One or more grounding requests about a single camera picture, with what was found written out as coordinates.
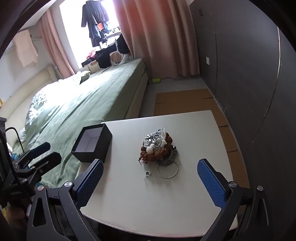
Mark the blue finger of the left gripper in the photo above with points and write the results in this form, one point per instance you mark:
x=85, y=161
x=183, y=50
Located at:
x=46, y=164
x=36, y=152

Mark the hanging dark clothes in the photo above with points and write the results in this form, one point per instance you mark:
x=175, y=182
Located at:
x=95, y=16

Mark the brown cardboard floor mat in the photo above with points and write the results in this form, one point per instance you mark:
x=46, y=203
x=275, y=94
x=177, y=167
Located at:
x=197, y=125

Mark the green toy on floor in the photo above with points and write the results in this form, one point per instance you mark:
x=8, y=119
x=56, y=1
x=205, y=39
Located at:
x=156, y=80

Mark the white floral pillow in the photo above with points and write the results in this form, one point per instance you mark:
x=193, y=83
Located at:
x=43, y=107

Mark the white pearl jewelry piece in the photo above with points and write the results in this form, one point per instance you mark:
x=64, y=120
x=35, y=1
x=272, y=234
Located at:
x=155, y=141

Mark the pink curtain left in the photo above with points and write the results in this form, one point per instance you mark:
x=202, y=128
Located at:
x=53, y=45

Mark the black jewelry box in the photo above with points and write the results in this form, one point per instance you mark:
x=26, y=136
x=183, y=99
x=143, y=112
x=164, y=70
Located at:
x=92, y=143

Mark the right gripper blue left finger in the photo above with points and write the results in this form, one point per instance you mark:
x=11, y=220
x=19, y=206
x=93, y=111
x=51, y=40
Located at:
x=86, y=182

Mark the pink curtain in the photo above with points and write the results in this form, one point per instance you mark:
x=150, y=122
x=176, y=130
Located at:
x=162, y=34
x=53, y=45

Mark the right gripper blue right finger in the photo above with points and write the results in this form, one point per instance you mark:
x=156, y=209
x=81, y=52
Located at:
x=214, y=182

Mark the pink curtain right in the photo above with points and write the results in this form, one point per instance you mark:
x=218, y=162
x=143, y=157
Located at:
x=162, y=34

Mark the beige towel on air conditioner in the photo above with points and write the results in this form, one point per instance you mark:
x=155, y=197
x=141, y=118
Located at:
x=25, y=49

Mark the bed with green blanket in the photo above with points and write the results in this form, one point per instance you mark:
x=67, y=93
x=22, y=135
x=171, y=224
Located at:
x=111, y=94

